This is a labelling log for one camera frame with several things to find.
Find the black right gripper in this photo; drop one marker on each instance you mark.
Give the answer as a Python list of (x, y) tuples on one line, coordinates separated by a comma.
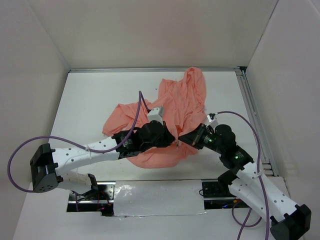
[(193, 138)]

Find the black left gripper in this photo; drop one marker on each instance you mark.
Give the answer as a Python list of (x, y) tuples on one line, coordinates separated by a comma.
[(168, 138)]

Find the pink zip jacket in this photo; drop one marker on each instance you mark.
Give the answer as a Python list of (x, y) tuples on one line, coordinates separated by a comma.
[(184, 109)]

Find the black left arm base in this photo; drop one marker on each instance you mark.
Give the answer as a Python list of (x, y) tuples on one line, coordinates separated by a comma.
[(100, 201)]

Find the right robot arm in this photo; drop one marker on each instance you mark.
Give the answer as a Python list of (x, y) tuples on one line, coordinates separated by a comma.
[(287, 219)]

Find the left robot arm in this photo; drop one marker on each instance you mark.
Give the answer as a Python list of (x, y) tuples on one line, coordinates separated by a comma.
[(53, 167)]

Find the glossy white tape sheet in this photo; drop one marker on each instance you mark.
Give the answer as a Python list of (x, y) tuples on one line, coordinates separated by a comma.
[(158, 198)]

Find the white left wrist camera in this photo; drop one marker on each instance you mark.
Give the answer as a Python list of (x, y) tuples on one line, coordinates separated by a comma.
[(156, 114)]

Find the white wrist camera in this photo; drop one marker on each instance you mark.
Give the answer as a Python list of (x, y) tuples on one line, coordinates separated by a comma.
[(156, 114), (211, 120)]

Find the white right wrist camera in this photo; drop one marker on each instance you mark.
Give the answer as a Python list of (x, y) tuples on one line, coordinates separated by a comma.
[(211, 120)]

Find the aluminium frame rail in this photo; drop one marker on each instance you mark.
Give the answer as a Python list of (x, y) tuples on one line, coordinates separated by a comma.
[(90, 95)]

